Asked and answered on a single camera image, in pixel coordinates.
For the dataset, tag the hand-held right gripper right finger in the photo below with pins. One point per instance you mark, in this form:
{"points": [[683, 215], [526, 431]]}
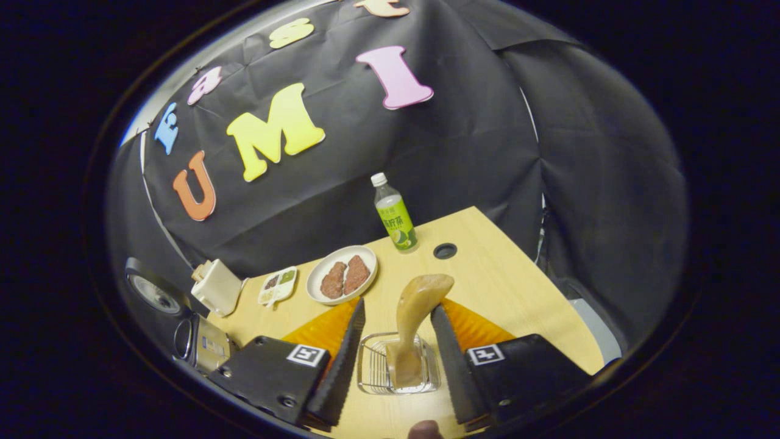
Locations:
{"points": [[454, 366]]}

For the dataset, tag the wooden spoon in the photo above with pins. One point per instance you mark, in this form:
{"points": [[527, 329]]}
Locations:
{"points": [[414, 311]]}

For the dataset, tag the white toaster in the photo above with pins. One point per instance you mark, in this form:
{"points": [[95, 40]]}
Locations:
{"points": [[216, 286]]}

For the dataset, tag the white divided dish of beans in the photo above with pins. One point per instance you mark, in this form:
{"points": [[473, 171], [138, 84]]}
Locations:
{"points": [[277, 286]]}

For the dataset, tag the toast slice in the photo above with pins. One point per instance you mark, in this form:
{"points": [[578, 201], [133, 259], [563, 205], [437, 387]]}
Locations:
{"points": [[197, 273]]}

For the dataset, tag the white round plate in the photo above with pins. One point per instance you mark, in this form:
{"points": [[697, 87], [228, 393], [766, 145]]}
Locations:
{"points": [[317, 274]]}

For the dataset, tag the brown meat piece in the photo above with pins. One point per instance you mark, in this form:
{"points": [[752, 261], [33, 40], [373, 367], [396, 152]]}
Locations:
{"points": [[333, 280], [356, 274]]}

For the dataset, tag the black backdrop cloth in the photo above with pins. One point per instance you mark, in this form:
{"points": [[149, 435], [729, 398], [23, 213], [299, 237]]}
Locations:
{"points": [[439, 152]]}

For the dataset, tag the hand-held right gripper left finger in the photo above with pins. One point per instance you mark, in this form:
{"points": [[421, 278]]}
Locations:
{"points": [[338, 366]]}

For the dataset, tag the black and silver rice cooker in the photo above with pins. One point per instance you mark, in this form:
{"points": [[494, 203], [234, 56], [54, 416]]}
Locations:
{"points": [[207, 350]]}

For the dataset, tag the green tea bottle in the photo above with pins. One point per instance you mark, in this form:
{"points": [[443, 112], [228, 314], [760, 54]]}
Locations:
{"points": [[396, 219]]}

